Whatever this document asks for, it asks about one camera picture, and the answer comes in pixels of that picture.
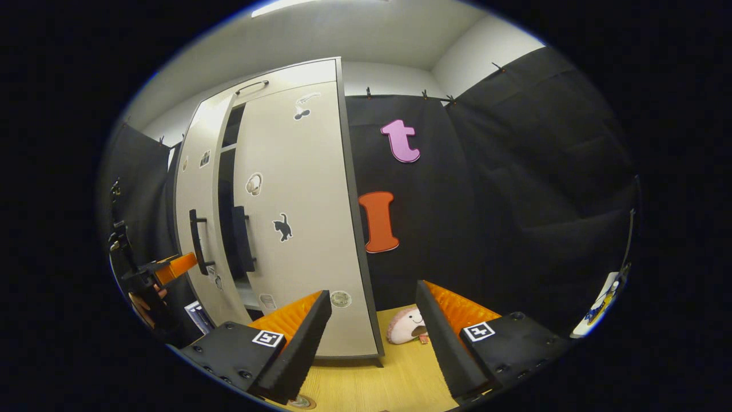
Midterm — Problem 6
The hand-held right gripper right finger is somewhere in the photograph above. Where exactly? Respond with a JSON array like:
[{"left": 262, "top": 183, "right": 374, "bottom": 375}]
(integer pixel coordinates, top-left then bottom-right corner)
[{"left": 415, "top": 280, "right": 572, "bottom": 401}]

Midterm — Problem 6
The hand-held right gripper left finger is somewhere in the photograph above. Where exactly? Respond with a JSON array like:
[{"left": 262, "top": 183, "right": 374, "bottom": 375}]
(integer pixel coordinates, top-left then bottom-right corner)
[{"left": 178, "top": 290, "right": 332, "bottom": 405}]

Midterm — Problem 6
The white cabinet door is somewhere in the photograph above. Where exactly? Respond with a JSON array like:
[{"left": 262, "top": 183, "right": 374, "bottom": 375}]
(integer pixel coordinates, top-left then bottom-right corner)
[
  {"left": 233, "top": 80, "right": 381, "bottom": 358},
  {"left": 174, "top": 94, "right": 252, "bottom": 327}
]

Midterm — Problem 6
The white grey cabinet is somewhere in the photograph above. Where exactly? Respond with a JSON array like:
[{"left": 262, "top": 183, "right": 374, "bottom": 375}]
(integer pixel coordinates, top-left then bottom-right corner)
[{"left": 172, "top": 57, "right": 385, "bottom": 367}]

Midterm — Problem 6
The white cabinet drawer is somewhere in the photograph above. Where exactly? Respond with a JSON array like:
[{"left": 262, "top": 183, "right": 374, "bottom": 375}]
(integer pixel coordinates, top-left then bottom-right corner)
[{"left": 234, "top": 58, "right": 339, "bottom": 106}]

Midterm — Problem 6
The pink white plush toy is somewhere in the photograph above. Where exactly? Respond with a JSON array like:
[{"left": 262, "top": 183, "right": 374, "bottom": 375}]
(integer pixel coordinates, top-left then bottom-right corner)
[{"left": 387, "top": 306, "right": 428, "bottom": 345}]

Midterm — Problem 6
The blue white packet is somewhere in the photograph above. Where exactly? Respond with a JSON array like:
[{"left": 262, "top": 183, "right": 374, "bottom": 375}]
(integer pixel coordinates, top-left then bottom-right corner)
[{"left": 184, "top": 302, "right": 213, "bottom": 334}]

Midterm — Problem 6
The white blue printed sheet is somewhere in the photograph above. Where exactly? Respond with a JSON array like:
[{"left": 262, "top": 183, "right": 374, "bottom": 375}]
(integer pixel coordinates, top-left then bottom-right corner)
[{"left": 572, "top": 272, "right": 621, "bottom": 338}]

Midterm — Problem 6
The black backdrop cloth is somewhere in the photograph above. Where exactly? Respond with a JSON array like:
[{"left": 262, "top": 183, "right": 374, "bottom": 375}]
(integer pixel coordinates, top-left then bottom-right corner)
[{"left": 100, "top": 46, "right": 641, "bottom": 338}]

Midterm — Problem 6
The large ceiling light panel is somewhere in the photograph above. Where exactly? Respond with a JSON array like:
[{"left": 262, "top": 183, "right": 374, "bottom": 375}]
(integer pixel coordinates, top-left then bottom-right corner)
[{"left": 252, "top": 0, "right": 389, "bottom": 18}]

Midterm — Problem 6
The black left door handle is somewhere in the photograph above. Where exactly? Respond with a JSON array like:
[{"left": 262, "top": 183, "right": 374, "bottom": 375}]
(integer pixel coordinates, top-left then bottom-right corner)
[{"left": 189, "top": 209, "right": 216, "bottom": 276}]

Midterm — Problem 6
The black door handle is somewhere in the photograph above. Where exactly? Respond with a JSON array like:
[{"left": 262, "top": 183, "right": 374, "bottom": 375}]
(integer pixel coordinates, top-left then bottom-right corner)
[
  {"left": 189, "top": 209, "right": 216, "bottom": 276},
  {"left": 232, "top": 206, "right": 256, "bottom": 272}
]

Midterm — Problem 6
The black right door handle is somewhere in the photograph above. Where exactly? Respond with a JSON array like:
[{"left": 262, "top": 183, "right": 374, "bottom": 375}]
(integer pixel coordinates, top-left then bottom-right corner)
[{"left": 232, "top": 206, "right": 256, "bottom": 272}]

